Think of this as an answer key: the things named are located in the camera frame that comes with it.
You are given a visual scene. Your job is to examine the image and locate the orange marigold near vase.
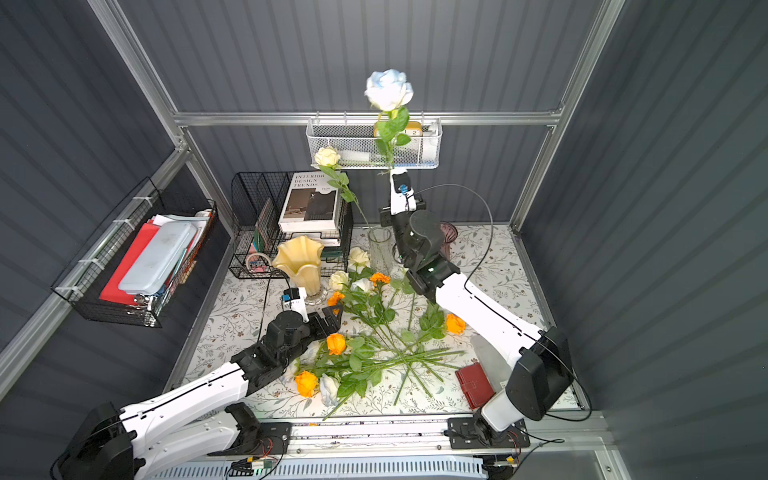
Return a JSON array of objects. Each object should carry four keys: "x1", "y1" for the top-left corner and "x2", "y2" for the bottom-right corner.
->
[{"x1": 327, "y1": 291, "x2": 345, "y2": 307}]

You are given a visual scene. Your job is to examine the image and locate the orange rose centre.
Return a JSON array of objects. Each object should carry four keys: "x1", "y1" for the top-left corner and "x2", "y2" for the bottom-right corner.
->
[{"x1": 326, "y1": 333, "x2": 347, "y2": 356}]

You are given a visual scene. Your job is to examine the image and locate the clear glass vase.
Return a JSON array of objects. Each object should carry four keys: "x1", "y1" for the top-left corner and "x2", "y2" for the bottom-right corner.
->
[{"x1": 367, "y1": 227, "x2": 394, "y2": 275}]

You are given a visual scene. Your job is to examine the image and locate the red folder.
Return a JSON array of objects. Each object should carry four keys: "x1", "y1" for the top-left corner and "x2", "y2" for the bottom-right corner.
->
[{"x1": 99, "y1": 223, "x2": 160, "y2": 306}]

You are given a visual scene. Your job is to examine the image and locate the black wire desk organizer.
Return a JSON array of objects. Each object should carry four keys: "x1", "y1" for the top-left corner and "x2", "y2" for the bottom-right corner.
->
[{"x1": 229, "y1": 171, "x2": 353, "y2": 280}]

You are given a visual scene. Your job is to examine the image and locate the orange rose front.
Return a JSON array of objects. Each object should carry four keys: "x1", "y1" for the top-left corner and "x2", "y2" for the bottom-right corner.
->
[{"x1": 295, "y1": 371, "x2": 319, "y2": 398}]

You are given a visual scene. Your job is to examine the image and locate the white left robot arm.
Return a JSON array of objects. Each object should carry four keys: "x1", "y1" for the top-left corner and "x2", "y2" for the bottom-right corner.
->
[{"x1": 49, "y1": 305, "x2": 344, "y2": 479}]

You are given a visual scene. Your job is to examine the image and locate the orange rose right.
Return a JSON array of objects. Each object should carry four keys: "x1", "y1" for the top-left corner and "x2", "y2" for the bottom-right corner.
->
[{"x1": 445, "y1": 313, "x2": 467, "y2": 336}]

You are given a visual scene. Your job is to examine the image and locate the pale blue rose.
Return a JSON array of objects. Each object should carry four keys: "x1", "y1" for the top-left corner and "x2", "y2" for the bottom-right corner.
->
[
  {"x1": 350, "y1": 278, "x2": 374, "y2": 293},
  {"x1": 319, "y1": 375, "x2": 340, "y2": 407},
  {"x1": 364, "y1": 69, "x2": 414, "y2": 170}
]

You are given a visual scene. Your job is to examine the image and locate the cream rose near vase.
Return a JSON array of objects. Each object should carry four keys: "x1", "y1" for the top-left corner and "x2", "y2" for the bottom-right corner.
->
[{"x1": 329, "y1": 271, "x2": 350, "y2": 291}]

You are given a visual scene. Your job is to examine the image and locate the white mesh wall basket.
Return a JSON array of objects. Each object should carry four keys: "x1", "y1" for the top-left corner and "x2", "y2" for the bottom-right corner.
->
[{"x1": 305, "y1": 117, "x2": 443, "y2": 169}]

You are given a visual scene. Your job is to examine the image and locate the purple glass vase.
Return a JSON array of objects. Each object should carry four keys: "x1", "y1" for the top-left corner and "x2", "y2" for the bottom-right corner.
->
[{"x1": 440, "y1": 222, "x2": 458, "y2": 259}]

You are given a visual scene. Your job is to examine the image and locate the black wire wall basket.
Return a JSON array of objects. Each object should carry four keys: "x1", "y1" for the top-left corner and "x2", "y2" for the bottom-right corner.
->
[{"x1": 52, "y1": 180, "x2": 217, "y2": 328}]

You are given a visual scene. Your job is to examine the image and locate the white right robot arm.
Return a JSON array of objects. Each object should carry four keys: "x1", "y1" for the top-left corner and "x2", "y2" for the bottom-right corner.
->
[{"x1": 380, "y1": 207, "x2": 575, "y2": 435}]

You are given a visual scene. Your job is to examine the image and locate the cream yellow ruffled vase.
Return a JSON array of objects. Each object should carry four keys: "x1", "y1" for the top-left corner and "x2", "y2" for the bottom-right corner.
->
[{"x1": 272, "y1": 235, "x2": 325, "y2": 296}]

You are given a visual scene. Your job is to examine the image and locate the orange marigold flower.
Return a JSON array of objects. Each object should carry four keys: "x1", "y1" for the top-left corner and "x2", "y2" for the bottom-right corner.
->
[{"x1": 370, "y1": 272, "x2": 391, "y2": 286}]

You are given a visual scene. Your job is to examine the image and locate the white rose bud right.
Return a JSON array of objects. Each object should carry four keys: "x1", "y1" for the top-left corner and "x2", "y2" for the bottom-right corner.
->
[{"x1": 348, "y1": 247, "x2": 371, "y2": 271}]

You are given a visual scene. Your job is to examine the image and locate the cream white rose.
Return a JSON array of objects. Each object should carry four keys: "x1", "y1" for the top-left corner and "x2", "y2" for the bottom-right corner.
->
[{"x1": 313, "y1": 147, "x2": 371, "y2": 228}]

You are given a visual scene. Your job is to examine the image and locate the orange rose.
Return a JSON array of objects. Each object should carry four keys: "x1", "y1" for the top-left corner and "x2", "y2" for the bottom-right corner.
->
[
  {"x1": 295, "y1": 371, "x2": 319, "y2": 398},
  {"x1": 326, "y1": 333, "x2": 347, "y2": 356},
  {"x1": 445, "y1": 313, "x2": 467, "y2": 336}
]

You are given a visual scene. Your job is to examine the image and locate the pale blue rose front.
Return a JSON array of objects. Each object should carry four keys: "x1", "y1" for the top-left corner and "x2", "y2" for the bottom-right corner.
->
[{"x1": 319, "y1": 375, "x2": 340, "y2": 407}]

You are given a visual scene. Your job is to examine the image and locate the white plastic case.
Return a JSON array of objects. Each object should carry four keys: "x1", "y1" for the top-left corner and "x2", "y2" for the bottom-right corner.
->
[{"x1": 119, "y1": 221, "x2": 196, "y2": 296}]

